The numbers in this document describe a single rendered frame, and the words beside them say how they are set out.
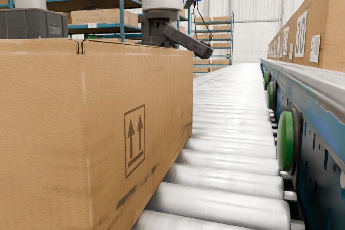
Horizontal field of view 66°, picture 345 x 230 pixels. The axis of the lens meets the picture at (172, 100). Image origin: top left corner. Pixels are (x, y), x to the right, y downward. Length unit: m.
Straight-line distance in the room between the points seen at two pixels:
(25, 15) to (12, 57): 0.89
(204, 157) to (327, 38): 0.29
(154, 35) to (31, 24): 0.57
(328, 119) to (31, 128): 0.20
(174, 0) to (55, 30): 0.64
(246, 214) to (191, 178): 0.10
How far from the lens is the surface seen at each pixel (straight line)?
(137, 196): 0.28
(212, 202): 0.32
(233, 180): 0.38
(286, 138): 0.31
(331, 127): 0.19
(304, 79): 0.32
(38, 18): 1.06
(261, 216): 0.32
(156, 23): 0.60
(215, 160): 0.44
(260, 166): 0.44
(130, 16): 2.10
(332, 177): 0.31
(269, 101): 0.70
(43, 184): 0.21
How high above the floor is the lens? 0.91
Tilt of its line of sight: 9 degrees down
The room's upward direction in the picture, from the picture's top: straight up
